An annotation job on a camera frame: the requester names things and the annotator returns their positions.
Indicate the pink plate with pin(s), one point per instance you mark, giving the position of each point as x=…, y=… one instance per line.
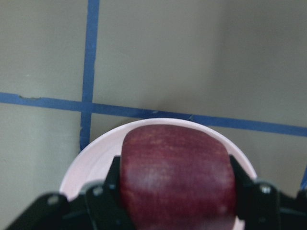
x=93, y=163

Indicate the red apple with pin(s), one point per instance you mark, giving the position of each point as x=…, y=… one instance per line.
x=176, y=178

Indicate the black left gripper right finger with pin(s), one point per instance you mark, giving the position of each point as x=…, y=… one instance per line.
x=244, y=190

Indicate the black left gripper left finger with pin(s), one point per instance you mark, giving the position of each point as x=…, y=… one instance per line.
x=111, y=185

